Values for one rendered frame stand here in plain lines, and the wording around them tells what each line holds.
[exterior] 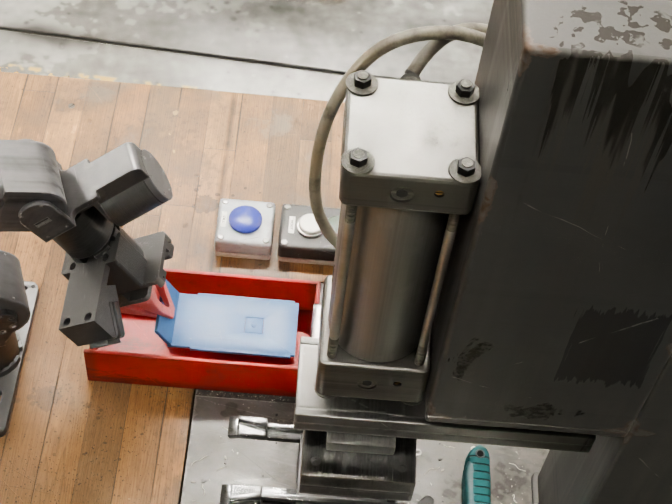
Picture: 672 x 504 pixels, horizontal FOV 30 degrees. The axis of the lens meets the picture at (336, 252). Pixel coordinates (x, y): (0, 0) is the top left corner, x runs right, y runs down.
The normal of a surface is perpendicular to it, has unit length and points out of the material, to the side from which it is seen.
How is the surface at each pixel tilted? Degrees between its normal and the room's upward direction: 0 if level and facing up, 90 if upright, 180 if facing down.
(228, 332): 0
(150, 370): 90
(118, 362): 90
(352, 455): 0
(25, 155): 18
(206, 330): 0
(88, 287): 30
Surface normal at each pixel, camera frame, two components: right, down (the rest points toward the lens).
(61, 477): 0.07, -0.59
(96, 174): -0.39, -0.43
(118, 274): -0.05, 0.80
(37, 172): 0.37, -0.63
